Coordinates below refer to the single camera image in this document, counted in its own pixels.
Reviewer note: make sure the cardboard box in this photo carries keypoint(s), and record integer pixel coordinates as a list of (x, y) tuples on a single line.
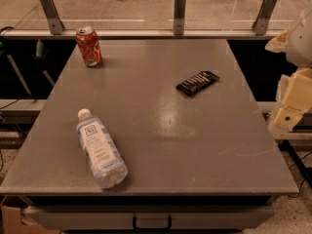
[(16, 221)]

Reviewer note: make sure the left metal rail bracket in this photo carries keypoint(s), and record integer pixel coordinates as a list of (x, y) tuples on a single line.
[(55, 24)]

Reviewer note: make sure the middle metal rail bracket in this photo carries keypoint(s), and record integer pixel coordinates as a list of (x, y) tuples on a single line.
[(179, 17)]

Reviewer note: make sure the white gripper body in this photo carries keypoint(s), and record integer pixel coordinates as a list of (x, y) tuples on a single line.
[(300, 43)]

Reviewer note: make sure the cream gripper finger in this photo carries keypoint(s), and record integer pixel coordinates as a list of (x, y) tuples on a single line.
[(279, 43), (293, 100)]

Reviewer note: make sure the metal rail bracket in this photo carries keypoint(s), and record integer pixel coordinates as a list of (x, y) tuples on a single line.
[(179, 17), (262, 20), (55, 24)]

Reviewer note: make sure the red coke can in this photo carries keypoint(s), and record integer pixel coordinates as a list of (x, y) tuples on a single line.
[(88, 43)]

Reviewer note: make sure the clear blue-label plastic bottle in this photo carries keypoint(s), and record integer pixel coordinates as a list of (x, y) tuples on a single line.
[(105, 161)]

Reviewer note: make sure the grey table drawer with handle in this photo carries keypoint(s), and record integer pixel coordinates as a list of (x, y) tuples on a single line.
[(133, 218)]

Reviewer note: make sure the right metal rail bracket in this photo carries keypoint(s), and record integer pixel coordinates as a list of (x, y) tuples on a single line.
[(262, 20)]

